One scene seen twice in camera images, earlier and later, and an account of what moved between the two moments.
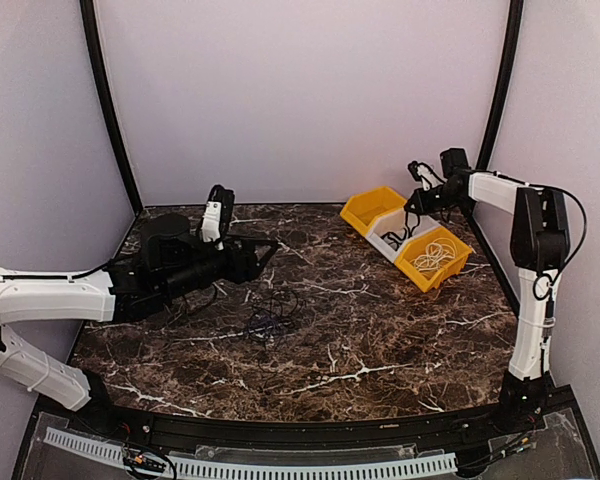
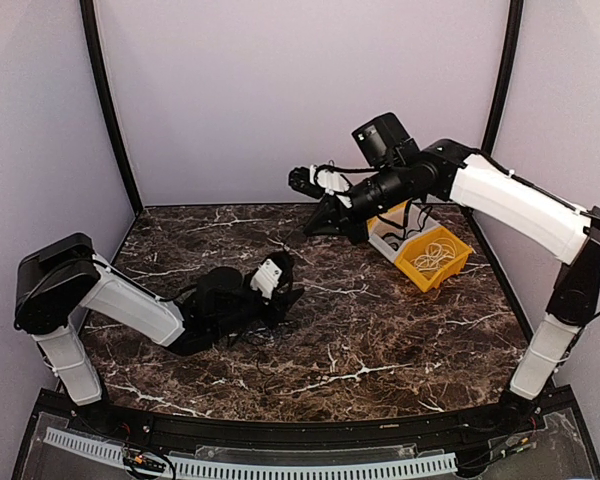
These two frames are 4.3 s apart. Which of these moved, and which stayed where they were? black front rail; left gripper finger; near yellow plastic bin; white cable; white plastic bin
Moved: left gripper finger
Stayed: near yellow plastic bin; black front rail; white plastic bin; white cable
